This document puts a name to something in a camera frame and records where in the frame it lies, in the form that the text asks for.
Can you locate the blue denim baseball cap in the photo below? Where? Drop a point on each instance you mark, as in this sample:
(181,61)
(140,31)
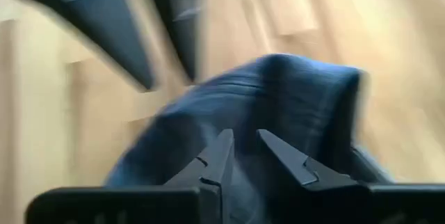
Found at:
(278,98)

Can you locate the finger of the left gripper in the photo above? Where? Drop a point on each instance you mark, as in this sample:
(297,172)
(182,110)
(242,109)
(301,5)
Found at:
(180,15)
(104,29)

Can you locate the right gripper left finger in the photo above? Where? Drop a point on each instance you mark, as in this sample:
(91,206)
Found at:
(215,161)

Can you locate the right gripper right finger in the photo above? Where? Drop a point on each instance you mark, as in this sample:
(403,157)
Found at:
(295,168)

